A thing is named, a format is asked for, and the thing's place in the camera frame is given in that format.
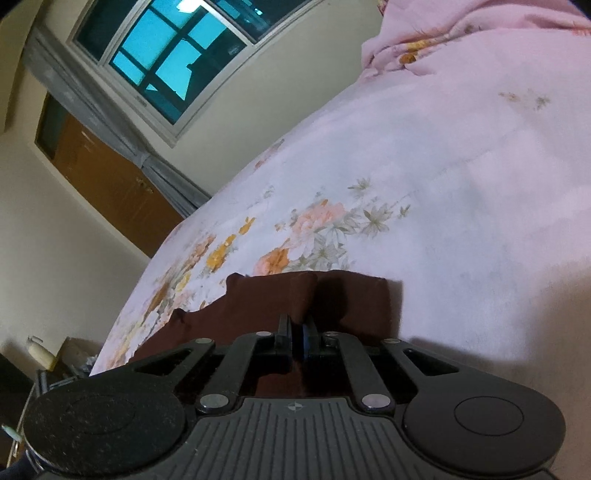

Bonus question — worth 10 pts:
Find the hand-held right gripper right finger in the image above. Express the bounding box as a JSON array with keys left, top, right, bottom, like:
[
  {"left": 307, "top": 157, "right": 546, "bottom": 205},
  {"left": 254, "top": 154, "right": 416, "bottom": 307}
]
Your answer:
[{"left": 301, "top": 318, "right": 460, "bottom": 412}]

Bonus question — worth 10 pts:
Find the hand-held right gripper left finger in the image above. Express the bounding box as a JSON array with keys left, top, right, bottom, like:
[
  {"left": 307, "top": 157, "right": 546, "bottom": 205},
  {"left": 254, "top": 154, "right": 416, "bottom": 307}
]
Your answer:
[{"left": 133, "top": 315, "right": 293, "bottom": 414}]

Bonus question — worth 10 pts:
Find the brown long-sleeve sweater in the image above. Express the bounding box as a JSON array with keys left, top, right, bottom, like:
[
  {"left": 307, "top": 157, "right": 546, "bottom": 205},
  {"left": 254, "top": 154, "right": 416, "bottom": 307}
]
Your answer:
[{"left": 130, "top": 271, "right": 403, "bottom": 398}]

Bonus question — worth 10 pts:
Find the bed with floral sheet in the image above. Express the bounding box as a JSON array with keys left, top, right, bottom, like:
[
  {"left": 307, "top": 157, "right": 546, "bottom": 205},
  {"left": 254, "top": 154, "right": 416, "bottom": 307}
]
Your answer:
[{"left": 90, "top": 60, "right": 591, "bottom": 398}]

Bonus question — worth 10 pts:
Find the cardboard box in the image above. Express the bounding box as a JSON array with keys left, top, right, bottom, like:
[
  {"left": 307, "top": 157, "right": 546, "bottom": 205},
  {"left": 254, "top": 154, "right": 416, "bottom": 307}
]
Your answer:
[{"left": 53, "top": 337, "right": 103, "bottom": 380}]

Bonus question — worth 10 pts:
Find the brown wooden door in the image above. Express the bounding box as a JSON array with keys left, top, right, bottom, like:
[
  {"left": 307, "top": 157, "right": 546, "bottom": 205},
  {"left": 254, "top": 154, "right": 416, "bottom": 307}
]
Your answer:
[{"left": 34, "top": 92, "right": 186, "bottom": 259}]

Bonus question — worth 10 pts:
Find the white bottle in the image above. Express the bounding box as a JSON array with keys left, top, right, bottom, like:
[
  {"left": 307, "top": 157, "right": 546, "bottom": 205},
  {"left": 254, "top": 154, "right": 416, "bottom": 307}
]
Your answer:
[{"left": 25, "top": 336, "right": 59, "bottom": 371}]

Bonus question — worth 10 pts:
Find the grey curtain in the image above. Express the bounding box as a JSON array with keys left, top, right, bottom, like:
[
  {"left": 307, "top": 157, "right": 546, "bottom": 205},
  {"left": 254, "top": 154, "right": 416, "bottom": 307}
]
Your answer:
[{"left": 23, "top": 23, "right": 212, "bottom": 219}]

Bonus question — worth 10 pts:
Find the white-framed window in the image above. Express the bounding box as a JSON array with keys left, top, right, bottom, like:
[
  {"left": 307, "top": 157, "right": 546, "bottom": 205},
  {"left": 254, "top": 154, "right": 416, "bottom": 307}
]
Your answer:
[{"left": 69, "top": 0, "right": 326, "bottom": 147}]

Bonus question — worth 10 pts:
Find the pink quilt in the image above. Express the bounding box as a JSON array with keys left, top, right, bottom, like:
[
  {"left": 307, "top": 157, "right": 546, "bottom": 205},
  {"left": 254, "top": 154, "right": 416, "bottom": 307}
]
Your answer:
[{"left": 360, "top": 0, "right": 591, "bottom": 81}]

